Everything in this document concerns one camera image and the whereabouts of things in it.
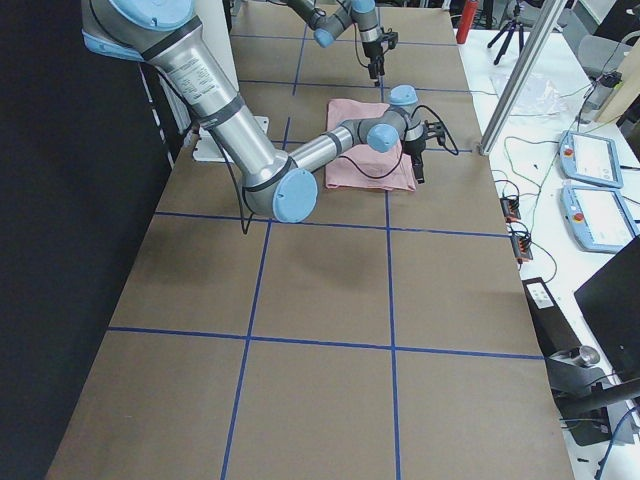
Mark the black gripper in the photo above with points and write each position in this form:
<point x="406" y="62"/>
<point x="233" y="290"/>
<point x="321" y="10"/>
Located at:
<point x="372" y="51"/>
<point x="414" y="147"/>

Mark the pink Snoopy t-shirt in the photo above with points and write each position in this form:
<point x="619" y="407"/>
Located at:
<point x="361" y="166"/>

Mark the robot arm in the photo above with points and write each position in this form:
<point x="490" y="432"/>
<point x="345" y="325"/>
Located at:
<point x="362" y="16"/>
<point x="169" y="36"/>

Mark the red cylinder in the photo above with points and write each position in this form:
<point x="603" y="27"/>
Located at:
<point x="466" y="20"/>

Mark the orange grey USB hub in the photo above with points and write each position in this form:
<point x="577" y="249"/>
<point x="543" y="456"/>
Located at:
<point x="521" y="245"/>

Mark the clear plastic bag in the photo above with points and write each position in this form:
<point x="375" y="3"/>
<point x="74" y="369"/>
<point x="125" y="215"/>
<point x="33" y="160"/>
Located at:
<point x="539" y="97"/>

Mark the upper blue teach pendant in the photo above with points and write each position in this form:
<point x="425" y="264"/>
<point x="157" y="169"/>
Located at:
<point x="590" y="159"/>

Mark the blue teach pendant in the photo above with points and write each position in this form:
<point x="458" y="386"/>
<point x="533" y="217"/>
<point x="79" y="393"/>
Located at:
<point x="598" y="218"/>
<point x="590" y="159"/>

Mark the lower blue teach pendant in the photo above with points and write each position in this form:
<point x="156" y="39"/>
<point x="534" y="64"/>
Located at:
<point x="598" y="218"/>

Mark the black box with label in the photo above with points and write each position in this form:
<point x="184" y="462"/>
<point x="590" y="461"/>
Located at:
<point x="553" y="331"/>

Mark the black monitor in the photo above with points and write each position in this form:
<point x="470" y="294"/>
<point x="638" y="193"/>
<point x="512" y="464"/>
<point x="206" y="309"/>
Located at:
<point x="609" y="303"/>

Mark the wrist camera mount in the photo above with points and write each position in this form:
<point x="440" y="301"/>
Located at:
<point x="389" y="39"/>
<point x="434" y="130"/>

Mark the black camera tripod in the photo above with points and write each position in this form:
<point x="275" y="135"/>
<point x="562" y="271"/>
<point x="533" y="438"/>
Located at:
<point x="514" y="27"/>

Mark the aluminium frame post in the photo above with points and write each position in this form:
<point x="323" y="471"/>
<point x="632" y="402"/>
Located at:
<point x="550" y="13"/>

